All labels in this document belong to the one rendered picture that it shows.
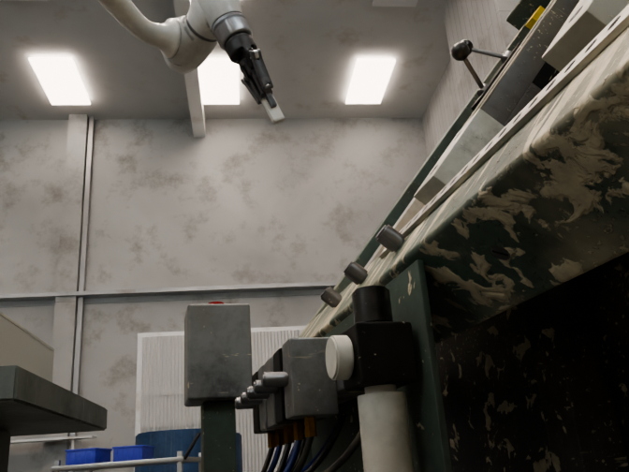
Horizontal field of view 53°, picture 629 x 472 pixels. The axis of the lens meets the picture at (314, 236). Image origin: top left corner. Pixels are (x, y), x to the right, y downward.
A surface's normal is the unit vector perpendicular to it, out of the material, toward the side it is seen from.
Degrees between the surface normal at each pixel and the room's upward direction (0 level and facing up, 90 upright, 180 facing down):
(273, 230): 90
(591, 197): 141
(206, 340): 90
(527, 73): 90
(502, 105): 90
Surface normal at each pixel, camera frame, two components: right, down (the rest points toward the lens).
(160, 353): 0.11, -0.35
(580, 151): -0.55, 0.72
